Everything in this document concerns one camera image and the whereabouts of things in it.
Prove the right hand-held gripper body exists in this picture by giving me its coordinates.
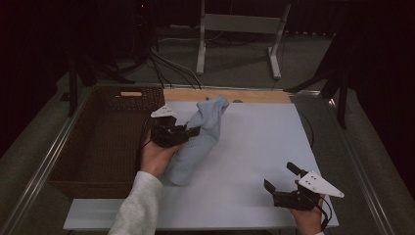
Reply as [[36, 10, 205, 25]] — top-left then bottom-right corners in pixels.
[[273, 169, 346, 212]]

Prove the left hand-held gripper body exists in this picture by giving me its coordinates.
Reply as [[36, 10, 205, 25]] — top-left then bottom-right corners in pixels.
[[150, 105, 190, 148]]

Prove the light blue tank top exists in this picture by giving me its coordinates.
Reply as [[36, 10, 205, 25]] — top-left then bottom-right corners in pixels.
[[162, 95, 230, 187]]

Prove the brown woven basket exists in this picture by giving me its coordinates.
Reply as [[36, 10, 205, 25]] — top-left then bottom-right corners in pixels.
[[47, 85, 166, 200]]

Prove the person's right hand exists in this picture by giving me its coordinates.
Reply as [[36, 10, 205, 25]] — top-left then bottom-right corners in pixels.
[[289, 199, 326, 235]]

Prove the person's left hand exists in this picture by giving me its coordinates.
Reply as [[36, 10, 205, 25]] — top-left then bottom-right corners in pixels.
[[140, 131, 182, 180]]

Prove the white metal stand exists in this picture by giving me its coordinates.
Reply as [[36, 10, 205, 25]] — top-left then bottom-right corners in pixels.
[[195, 0, 292, 80]]

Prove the dark equipment with red light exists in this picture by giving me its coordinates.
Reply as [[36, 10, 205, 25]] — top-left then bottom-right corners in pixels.
[[128, 0, 158, 65]]

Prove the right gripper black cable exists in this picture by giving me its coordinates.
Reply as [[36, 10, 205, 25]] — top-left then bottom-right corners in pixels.
[[312, 195, 333, 231]]

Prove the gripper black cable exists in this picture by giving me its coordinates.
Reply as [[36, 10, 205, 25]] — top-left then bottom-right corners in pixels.
[[134, 117, 155, 173], [312, 195, 333, 231]]

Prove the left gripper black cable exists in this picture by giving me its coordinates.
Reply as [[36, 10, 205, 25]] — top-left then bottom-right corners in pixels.
[[134, 117, 155, 173]]

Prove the thin black cable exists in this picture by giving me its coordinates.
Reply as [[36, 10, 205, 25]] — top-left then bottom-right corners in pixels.
[[298, 111, 315, 148]]

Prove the bundle of floor cables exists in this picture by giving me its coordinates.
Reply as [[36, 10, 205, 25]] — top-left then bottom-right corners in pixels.
[[148, 32, 205, 90]]

